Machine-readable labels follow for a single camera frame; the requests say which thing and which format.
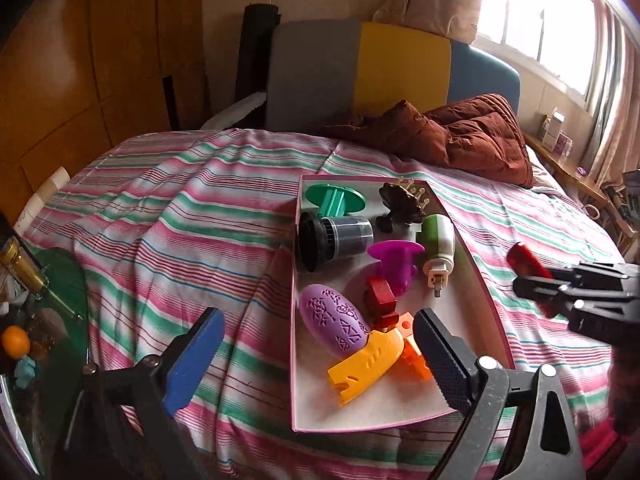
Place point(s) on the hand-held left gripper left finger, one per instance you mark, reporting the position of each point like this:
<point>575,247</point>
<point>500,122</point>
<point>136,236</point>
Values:
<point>192,355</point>

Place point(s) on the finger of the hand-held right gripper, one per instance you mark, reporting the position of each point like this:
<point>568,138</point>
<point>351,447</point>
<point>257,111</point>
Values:
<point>590,277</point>
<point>600,317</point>

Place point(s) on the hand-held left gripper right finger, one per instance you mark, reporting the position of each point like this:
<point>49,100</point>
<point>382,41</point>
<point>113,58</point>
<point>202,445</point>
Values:
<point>440,355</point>

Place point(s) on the orange linked cubes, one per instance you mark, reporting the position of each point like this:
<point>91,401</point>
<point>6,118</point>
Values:
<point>415,360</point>

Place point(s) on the glossy red capsule case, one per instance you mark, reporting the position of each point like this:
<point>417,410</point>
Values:
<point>525,257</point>

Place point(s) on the yellow plastic toy piece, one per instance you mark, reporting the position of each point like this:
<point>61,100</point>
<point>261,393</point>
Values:
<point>365,365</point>

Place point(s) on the red plastic block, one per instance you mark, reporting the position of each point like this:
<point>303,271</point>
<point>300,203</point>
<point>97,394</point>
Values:
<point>380,295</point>

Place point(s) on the pink cardboard box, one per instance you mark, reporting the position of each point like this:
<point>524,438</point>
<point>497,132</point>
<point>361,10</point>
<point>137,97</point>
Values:
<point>350,415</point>

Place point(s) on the purple plastic funnel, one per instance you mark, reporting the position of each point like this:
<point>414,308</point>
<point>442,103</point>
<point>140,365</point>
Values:
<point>395,252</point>

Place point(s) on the green white plug-in device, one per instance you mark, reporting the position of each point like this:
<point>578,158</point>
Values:
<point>437,240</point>

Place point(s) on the purple patterned oval case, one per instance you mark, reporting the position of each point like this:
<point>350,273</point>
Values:
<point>330,320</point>

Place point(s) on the black cylindrical filter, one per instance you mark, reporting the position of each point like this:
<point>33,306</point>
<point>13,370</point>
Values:
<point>345,237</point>

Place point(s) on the brown hair clip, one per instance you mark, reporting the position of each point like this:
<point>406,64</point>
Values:
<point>400,202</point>

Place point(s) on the green plastic spool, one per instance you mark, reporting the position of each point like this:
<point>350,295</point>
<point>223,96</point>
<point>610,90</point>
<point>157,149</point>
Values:
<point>330,200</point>

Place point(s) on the red cloth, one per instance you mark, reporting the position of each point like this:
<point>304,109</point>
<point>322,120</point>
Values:
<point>607,455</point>

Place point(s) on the cluttered side rack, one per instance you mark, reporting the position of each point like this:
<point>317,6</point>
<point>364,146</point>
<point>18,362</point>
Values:
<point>625,200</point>

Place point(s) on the wooden bedside shelf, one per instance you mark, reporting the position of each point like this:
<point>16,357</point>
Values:
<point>575,180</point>

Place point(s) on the small purple object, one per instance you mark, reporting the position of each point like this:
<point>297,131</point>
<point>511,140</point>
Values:
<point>582,171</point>

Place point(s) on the white pillow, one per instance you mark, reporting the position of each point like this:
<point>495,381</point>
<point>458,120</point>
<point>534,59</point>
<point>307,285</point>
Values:
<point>542,175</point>

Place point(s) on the purple carton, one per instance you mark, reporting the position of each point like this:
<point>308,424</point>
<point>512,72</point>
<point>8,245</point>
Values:
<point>564,144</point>

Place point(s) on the green glass table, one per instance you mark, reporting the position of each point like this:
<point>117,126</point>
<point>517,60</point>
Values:
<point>67,285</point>

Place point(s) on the striped bedspread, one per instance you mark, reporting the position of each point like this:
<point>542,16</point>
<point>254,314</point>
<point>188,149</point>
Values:
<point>175,210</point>

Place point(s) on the white carton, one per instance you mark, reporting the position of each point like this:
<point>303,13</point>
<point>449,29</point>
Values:
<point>551,127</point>

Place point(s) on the teal crumpled object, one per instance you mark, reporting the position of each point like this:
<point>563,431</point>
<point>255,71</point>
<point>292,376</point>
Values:
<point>25,372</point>

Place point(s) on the sheer striped curtain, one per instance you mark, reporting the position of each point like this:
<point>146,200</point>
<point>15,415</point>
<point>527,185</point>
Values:
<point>617,110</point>

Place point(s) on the orange fruit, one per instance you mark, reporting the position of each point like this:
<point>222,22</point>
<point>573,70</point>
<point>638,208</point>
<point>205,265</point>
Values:
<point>15,341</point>

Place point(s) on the brown quilt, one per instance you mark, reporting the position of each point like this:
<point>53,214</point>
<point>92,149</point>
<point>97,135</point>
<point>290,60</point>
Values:
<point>475,135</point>

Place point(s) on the gold bottle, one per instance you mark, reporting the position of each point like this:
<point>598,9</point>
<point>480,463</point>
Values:
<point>22,265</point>

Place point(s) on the stack of white paper cups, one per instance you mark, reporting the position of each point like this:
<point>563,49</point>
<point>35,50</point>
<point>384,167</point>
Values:
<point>42,197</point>

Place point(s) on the window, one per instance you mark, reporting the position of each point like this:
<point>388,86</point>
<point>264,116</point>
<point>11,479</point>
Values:
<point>540,15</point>

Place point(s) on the grey yellow blue headboard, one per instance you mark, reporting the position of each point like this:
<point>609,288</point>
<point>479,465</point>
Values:
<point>400,70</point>

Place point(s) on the wooden wardrobe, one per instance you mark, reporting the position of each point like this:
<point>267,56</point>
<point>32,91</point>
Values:
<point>100,60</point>

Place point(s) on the black rolled mat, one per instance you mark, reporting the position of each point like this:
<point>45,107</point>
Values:
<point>255,50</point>

